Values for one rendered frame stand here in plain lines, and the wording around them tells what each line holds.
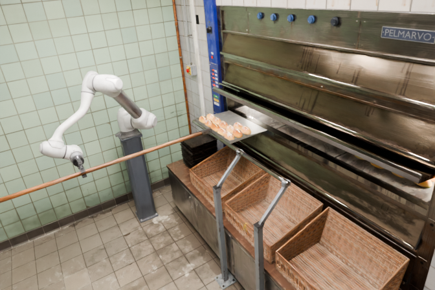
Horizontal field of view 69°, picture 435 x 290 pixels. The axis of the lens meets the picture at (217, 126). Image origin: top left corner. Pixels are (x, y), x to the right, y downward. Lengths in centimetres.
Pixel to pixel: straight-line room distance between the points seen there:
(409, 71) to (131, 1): 255
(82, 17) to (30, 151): 136
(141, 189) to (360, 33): 251
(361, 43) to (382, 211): 95
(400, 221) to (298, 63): 108
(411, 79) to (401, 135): 28
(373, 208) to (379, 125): 53
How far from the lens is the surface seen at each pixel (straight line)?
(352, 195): 218
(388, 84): 177
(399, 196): 198
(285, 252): 222
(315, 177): 233
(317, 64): 203
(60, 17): 328
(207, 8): 292
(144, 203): 353
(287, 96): 228
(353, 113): 195
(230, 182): 298
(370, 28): 181
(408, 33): 171
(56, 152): 254
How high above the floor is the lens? 230
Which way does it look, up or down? 25 degrees down
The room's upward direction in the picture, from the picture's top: 5 degrees counter-clockwise
